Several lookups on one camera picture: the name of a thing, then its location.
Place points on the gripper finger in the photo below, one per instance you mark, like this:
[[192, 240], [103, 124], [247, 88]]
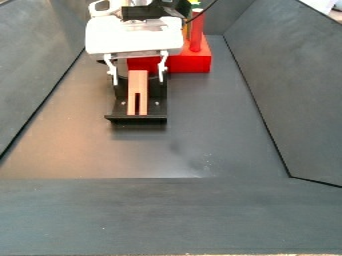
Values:
[[112, 68], [161, 67]]

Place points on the yellow orange block peg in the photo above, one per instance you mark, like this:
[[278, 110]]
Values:
[[193, 1]]

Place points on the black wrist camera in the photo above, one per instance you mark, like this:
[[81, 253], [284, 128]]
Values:
[[152, 11]]

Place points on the red double-square object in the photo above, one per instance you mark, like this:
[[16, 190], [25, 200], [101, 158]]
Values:
[[137, 92]]

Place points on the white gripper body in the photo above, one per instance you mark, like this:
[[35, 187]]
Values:
[[108, 35]]

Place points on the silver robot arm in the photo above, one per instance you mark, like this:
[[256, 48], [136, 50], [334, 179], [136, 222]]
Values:
[[111, 7]]

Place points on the red peg board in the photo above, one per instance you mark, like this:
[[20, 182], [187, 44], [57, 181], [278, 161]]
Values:
[[185, 62]]

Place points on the black curved holder stand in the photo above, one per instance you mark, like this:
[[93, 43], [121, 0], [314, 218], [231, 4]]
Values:
[[156, 112]]

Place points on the red hexagon peg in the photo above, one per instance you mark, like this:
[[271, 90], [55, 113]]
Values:
[[196, 30]]

